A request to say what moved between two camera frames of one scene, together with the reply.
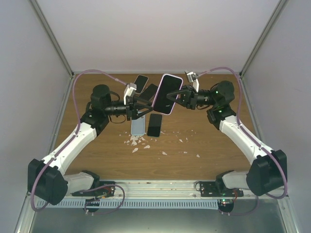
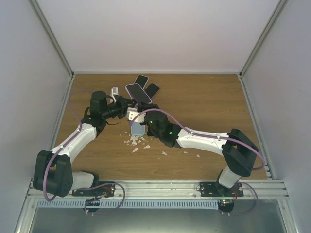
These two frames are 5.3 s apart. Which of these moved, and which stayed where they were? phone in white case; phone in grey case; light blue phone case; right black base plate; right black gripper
Moved: right black gripper
Stayed: right black base plate; phone in white case; phone in grey case; light blue phone case
